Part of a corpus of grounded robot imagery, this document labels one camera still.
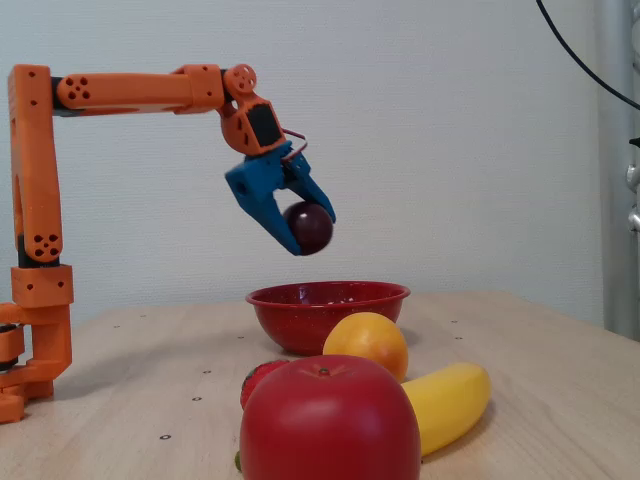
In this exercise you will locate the silver metal knob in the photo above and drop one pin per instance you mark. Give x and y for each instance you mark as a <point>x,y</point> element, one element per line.
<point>634,176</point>
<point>635,218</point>

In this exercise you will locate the red strawberry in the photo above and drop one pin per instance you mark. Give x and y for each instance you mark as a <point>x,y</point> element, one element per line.
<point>255,380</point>

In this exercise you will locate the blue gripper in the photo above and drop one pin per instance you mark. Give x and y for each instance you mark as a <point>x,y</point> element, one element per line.
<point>255,185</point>

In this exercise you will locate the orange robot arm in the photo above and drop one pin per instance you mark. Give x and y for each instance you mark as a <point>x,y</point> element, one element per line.
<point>35,175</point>

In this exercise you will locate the red apple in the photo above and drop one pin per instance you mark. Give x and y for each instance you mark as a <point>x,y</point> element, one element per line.
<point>330,425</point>

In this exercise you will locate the orange yellow round fruit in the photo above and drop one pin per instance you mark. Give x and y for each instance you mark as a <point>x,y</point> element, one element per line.
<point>365,345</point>

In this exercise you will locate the dark purple plum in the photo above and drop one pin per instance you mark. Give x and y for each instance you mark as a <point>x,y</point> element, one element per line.
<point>312,227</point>

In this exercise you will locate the grey metal pole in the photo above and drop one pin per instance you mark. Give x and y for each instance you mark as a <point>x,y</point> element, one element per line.
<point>615,225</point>

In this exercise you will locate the small black clamp part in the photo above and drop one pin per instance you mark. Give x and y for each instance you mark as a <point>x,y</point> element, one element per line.
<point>636,142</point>

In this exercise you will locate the red speckled bowl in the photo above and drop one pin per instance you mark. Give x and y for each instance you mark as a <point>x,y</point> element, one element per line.
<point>295,320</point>

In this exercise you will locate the yellow banana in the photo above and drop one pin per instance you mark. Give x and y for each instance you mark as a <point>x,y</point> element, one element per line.
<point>450,405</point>

